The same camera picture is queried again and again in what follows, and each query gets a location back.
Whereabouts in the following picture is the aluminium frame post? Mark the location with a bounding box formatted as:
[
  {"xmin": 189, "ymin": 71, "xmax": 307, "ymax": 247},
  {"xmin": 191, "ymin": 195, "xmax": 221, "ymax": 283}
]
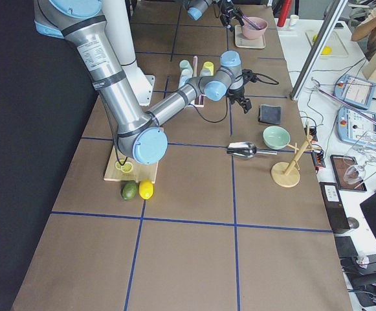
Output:
[{"xmin": 290, "ymin": 0, "xmax": 348, "ymax": 101}]

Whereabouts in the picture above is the wooden mug tree stand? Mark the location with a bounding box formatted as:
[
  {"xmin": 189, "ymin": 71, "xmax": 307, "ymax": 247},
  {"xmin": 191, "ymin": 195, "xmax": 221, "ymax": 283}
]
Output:
[{"xmin": 271, "ymin": 122, "xmax": 320, "ymax": 188}]

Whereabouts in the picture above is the light blue cup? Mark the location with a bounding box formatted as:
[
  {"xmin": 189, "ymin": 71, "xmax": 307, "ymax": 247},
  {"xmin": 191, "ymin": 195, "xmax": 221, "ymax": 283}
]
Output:
[{"xmin": 178, "ymin": 76, "xmax": 189, "ymax": 88}]

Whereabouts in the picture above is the mint green cup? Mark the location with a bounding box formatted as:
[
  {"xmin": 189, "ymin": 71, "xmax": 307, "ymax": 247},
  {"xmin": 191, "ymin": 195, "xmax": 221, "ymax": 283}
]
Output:
[{"xmin": 179, "ymin": 60, "xmax": 193, "ymax": 72}]

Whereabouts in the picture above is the mint green bowl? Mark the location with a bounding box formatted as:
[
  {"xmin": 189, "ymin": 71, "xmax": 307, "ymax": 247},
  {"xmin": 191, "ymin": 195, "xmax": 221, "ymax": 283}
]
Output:
[{"xmin": 263, "ymin": 126, "xmax": 291, "ymax": 150}]

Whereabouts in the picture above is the white paper cup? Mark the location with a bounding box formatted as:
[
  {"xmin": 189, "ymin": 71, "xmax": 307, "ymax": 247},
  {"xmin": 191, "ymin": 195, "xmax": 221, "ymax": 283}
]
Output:
[{"xmin": 289, "ymin": 14, "xmax": 299, "ymax": 28}]

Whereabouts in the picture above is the yellow cup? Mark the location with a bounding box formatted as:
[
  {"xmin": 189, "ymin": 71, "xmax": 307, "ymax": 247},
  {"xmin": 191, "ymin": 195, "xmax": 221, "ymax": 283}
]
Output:
[{"xmin": 202, "ymin": 61, "xmax": 214, "ymax": 76}]

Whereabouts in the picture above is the white tray with lemons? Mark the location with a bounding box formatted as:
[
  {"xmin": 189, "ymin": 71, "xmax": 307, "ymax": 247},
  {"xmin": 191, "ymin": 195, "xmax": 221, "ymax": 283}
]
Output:
[{"xmin": 305, "ymin": 30, "xmax": 349, "ymax": 58}]

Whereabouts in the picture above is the red thermos bottle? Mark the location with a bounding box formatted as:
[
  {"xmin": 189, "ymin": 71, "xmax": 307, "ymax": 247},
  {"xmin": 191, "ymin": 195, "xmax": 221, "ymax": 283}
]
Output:
[{"xmin": 277, "ymin": 0, "xmax": 293, "ymax": 28}]

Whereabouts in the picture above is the beige serving tray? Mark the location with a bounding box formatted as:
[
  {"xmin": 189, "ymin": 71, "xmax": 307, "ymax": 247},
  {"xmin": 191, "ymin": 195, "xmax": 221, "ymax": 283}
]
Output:
[{"xmin": 234, "ymin": 25, "xmax": 265, "ymax": 49}]

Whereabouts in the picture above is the grey folded cloth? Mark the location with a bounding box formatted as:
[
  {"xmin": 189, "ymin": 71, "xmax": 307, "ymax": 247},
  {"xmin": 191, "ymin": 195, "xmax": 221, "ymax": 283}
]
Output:
[{"xmin": 258, "ymin": 104, "xmax": 282, "ymax": 125}]

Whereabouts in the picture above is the cream white cup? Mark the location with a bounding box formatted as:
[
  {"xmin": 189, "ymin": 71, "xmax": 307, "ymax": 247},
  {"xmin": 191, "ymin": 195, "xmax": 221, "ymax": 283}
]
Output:
[{"xmin": 181, "ymin": 69, "xmax": 193, "ymax": 78}]

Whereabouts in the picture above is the green avocado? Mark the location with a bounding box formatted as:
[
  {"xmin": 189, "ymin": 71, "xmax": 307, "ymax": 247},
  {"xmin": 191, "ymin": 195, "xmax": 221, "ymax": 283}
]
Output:
[{"xmin": 120, "ymin": 180, "xmax": 138, "ymax": 200}]

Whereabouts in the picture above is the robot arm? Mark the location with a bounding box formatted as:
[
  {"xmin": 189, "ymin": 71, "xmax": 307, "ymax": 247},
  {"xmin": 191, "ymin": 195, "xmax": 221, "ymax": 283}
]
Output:
[
  {"xmin": 177, "ymin": 0, "xmax": 245, "ymax": 31},
  {"xmin": 34, "ymin": 1, "xmax": 251, "ymax": 165}
]

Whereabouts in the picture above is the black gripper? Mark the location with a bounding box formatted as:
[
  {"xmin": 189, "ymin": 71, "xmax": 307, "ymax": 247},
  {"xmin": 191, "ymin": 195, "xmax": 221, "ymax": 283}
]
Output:
[
  {"xmin": 220, "ymin": 0, "xmax": 244, "ymax": 31},
  {"xmin": 228, "ymin": 85, "xmax": 252, "ymax": 113}
]

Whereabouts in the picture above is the grey cup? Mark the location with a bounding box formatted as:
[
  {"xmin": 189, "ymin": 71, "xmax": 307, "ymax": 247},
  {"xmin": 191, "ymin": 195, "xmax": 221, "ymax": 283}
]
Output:
[{"xmin": 199, "ymin": 68, "xmax": 212, "ymax": 77}]

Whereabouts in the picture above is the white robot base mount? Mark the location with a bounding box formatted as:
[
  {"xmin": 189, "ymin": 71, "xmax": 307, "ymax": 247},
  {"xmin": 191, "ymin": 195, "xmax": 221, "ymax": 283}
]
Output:
[{"xmin": 102, "ymin": 0, "xmax": 155, "ymax": 106}]

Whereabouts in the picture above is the whole yellow lemon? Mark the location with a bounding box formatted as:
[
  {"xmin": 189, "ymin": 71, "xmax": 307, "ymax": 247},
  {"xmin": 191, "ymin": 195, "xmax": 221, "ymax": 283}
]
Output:
[{"xmin": 138, "ymin": 179, "xmax": 154, "ymax": 200}]

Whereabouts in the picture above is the lemon slice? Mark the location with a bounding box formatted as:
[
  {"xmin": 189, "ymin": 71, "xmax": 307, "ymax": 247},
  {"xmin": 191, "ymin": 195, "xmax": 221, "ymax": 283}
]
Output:
[
  {"xmin": 120, "ymin": 162, "xmax": 133, "ymax": 174},
  {"xmin": 115, "ymin": 161, "xmax": 123, "ymax": 171}
]

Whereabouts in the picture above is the stainless steel scoop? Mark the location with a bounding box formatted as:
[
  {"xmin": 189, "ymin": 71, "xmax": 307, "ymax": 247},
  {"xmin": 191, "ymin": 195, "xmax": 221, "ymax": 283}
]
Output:
[{"xmin": 226, "ymin": 141, "xmax": 278, "ymax": 159}]

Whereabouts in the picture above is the bamboo cutting board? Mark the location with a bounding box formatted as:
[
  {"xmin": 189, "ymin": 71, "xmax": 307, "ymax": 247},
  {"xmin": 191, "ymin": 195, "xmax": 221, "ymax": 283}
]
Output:
[{"xmin": 104, "ymin": 127, "xmax": 168, "ymax": 183}]

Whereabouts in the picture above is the pink bowl with ice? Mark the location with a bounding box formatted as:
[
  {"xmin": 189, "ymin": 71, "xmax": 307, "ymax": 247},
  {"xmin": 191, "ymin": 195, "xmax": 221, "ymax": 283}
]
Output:
[{"xmin": 241, "ymin": 16, "xmax": 268, "ymax": 40}]

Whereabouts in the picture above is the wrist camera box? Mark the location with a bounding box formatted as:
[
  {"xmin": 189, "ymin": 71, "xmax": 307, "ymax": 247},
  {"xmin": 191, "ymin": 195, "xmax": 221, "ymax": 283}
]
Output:
[{"xmin": 242, "ymin": 69, "xmax": 259, "ymax": 85}]

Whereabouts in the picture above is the blue teach pendant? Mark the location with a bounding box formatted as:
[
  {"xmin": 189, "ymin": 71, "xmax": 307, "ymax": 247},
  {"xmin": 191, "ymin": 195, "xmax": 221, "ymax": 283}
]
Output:
[
  {"xmin": 337, "ymin": 106, "xmax": 376, "ymax": 144},
  {"xmin": 334, "ymin": 74, "xmax": 376, "ymax": 110}
]

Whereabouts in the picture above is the white wire cup rack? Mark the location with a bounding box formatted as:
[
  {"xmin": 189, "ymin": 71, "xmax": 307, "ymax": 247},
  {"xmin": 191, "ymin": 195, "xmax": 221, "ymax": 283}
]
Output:
[{"xmin": 181, "ymin": 55, "xmax": 206, "ymax": 108}]

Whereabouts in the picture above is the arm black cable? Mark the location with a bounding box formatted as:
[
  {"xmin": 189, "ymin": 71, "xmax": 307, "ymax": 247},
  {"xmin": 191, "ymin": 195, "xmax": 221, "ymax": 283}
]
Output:
[{"xmin": 192, "ymin": 73, "xmax": 280, "ymax": 124}]

